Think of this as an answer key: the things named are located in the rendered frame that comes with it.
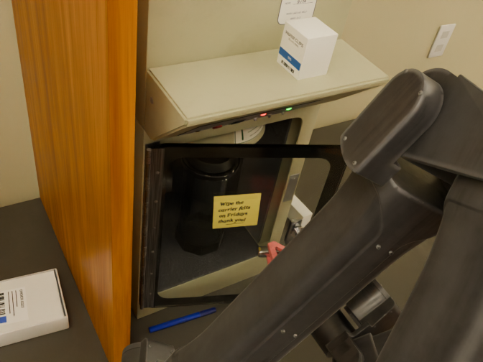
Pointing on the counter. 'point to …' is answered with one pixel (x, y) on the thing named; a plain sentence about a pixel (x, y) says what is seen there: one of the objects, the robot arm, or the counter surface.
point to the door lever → (267, 246)
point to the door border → (154, 198)
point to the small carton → (306, 47)
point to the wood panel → (85, 144)
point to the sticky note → (236, 210)
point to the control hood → (246, 88)
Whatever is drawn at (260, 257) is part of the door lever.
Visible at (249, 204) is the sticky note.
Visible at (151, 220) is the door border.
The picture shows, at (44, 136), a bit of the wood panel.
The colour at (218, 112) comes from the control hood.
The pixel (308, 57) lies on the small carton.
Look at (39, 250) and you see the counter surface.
